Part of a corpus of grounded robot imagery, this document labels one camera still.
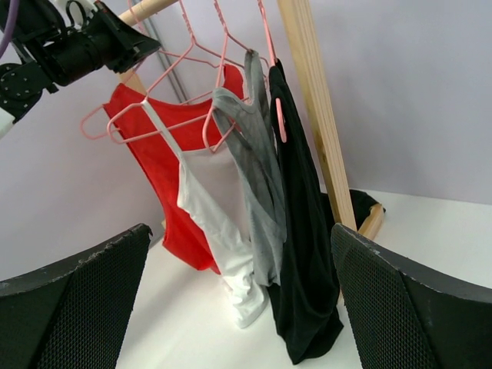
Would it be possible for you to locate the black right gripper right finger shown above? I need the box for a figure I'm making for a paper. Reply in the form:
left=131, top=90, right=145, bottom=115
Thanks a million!
left=331, top=224, right=491, bottom=368

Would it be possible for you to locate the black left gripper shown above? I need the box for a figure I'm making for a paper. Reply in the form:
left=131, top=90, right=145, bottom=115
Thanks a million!
left=13, top=3, right=161, bottom=86

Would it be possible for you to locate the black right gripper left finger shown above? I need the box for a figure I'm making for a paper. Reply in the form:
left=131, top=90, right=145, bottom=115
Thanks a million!
left=1, top=224, right=152, bottom=368

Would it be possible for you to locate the pink hanger of red top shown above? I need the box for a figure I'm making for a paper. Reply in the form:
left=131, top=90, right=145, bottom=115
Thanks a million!
left=80, top=1, right=271, bottom=145

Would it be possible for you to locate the pink hanger of white top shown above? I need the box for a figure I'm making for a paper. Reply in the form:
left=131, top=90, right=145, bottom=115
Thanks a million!
left=106, top=0, right=254, bottom=145

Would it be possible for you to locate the red tank top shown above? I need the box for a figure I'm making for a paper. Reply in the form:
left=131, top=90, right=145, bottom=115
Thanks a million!
left=103, top=71, right=244, bottom=274

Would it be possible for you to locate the white camisole top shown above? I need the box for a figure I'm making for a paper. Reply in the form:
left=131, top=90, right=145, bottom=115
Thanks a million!
left=142, top=101, right=268, bottom=329

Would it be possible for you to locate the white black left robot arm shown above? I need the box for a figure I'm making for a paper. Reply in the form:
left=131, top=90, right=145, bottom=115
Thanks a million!
left=1, top=0, right=160, bottom=135

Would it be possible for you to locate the black tank top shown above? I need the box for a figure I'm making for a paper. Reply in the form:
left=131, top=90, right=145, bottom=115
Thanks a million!
left=267, top=58, right=380, bottom=366

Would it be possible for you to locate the pink hanger of grey top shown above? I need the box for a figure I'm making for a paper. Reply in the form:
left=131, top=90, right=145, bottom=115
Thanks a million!
left=202, top=1, right=273, bottom=152

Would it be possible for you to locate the grey tank top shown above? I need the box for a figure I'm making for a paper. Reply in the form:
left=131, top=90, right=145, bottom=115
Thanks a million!
left=211, top=49, right=288, bottom=288

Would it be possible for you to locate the wooden clothes rack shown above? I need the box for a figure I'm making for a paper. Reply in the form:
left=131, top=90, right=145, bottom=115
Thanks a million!
left=117, top=0, right=385, bottom=304

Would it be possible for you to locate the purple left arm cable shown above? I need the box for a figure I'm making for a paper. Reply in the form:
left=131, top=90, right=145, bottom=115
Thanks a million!
left=0, top=0, right=20, bottom=58

